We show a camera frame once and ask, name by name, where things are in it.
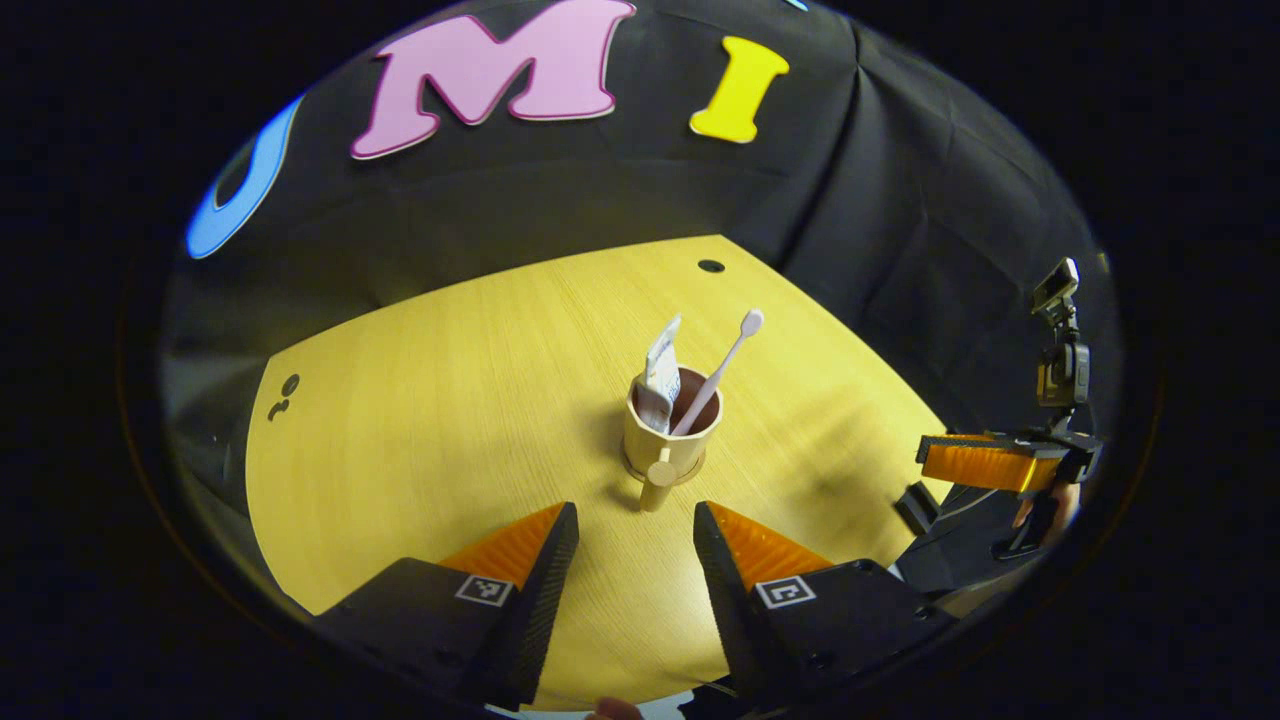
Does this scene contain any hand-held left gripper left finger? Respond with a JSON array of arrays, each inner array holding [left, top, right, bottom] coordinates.
[[310, 502, 581, 711]]

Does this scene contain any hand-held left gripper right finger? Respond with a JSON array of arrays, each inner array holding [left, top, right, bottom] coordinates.
[[692, 501, 956, 706]]

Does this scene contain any beige cup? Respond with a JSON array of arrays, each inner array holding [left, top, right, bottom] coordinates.
[[622, 366, 724, 513]]

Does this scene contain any white toothpaste tube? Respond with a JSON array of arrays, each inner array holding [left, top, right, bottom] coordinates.
[[636, 315, 683, 436]]

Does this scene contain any pink toothbrush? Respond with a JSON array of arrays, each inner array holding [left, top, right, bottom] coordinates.
[[670, 309, 765, 438]]

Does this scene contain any wooden desktop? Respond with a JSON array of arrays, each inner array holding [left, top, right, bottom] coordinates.
[[245, 235, 951, 711]]

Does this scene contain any black backdrop cloth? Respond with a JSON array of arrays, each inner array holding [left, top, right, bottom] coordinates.
[[160, 0, 1126, 601]]

